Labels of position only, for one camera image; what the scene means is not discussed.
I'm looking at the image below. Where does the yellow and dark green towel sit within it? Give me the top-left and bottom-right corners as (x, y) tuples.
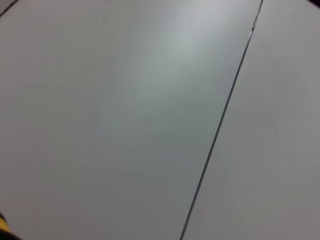
(0, 212), (21, 240)

